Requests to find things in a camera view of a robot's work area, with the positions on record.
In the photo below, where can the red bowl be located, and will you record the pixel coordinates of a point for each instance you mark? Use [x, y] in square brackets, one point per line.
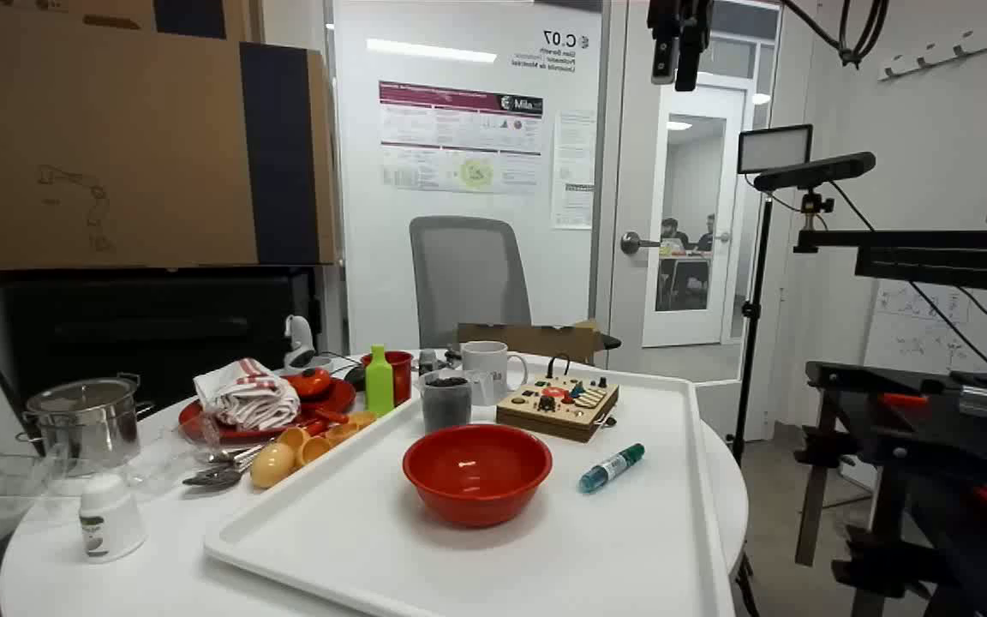
[477, 474]

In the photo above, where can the grey office chair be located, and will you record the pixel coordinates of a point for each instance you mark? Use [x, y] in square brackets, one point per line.
[466, 267]

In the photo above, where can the white ceramic mug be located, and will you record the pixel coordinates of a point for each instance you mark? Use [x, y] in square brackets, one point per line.
[487, 363]

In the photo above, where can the green plastic bottle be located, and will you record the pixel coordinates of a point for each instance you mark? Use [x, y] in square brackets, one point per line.
[379, 380]

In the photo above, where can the green marker pen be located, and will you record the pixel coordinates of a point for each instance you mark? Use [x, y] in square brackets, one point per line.
[612, 466]

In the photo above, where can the white red cloth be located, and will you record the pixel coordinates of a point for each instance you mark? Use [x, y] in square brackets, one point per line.
[249, 394]

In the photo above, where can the metal cutlery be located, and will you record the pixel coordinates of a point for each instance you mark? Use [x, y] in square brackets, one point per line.
[221, 469]

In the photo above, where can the red plate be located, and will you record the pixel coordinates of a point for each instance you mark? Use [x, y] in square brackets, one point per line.
[320, 403]

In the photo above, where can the black cabinet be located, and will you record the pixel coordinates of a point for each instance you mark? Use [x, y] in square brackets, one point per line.
[166, 328]

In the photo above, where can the steel pot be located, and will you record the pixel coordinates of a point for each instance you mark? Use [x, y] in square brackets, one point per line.
[92, 424]

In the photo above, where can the large cardboard box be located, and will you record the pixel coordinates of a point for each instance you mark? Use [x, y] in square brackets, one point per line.
[138, 149]

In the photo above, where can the white pill bottle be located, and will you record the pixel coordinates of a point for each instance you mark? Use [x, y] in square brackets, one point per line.
[111, 517]

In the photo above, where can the wooden switch board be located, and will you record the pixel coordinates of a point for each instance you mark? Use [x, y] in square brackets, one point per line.
[555, 394]

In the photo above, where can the black camera on stand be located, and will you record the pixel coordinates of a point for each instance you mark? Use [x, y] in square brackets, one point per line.
[817, 172]

